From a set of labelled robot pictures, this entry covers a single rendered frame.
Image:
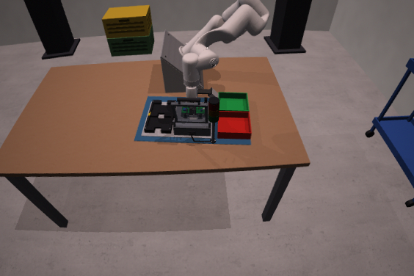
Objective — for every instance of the green bin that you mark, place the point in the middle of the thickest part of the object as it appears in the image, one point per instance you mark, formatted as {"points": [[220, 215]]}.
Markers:
{"points": [[233, 101]]}

